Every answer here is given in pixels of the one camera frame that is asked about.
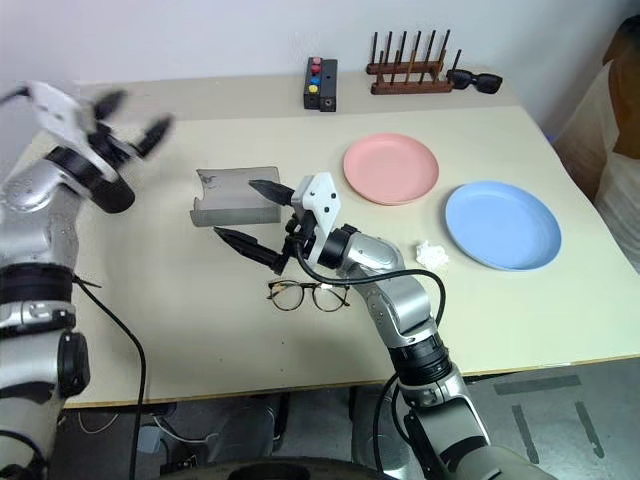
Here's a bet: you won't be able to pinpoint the pink plate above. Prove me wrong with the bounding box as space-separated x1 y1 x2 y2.
342 131 442 207

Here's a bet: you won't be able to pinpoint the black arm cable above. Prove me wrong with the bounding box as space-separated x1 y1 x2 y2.
71 273 148 480
292 239 448 454

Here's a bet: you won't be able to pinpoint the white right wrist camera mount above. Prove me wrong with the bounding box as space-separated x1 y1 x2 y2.
290 171 343 264

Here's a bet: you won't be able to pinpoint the grey open glasses case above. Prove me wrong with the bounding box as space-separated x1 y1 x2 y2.
189 165 283 229

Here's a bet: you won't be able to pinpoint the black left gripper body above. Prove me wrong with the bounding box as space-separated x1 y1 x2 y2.
85 121 142 170

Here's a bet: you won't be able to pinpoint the brown wooden plate rack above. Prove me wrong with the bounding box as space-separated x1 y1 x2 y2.
365 28 455 97

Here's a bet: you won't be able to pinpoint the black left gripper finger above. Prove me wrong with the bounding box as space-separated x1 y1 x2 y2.
93 89 128 122
134 115 175 159

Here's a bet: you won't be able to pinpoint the blue plate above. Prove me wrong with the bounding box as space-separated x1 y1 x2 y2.
443 180 564 273

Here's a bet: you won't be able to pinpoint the clear plastic bag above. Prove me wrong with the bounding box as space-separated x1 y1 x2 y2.
553 58 640 277

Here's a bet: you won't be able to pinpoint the tortoiseshell round eyeglasses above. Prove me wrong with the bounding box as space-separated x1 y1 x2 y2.
265 279 352 314

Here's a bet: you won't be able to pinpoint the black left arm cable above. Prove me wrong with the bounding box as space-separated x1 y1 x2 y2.
71 273 148 480

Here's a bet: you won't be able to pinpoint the black box with coloured buttons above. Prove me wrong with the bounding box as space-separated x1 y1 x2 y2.
301 56 340 115

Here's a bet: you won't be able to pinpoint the white cable under table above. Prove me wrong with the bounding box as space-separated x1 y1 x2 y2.
148 413 214 445

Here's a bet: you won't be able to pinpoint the grey floor tape strip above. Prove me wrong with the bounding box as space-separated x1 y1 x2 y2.
510 403 540 462
493 373 583 397
573 401 605 460

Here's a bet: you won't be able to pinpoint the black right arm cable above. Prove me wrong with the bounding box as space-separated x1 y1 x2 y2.
292 239 448 454

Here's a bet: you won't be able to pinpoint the black sunglasses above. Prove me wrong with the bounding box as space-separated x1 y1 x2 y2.
445 48 504 96

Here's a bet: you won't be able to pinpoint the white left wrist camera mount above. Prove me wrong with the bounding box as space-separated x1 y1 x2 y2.
24 81 125 184

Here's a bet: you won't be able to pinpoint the crumpled white paper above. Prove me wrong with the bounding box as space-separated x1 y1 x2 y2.
414 240 451 270

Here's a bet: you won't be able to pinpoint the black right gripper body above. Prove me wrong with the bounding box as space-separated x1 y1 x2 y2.
271 191 322 276

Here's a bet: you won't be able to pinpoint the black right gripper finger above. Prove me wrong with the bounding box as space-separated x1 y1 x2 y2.
247 178 296 208
213 225 282 275

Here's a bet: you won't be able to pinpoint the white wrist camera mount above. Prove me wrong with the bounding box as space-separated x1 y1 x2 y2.
24 81 125 184
290 171 343 264

